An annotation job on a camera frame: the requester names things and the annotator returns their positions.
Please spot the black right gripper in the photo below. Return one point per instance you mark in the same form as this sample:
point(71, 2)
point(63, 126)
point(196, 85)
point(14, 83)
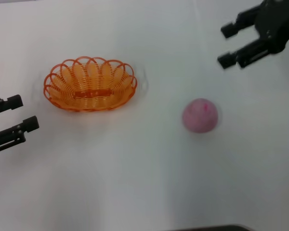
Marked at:
point(277, 24)

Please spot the pink peach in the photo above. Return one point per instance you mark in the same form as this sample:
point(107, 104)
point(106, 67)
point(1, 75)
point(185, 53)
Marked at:
point(197, 115)

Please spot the dark rounded robot base edge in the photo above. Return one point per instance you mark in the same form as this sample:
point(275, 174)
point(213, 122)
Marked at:
point(212, 228)

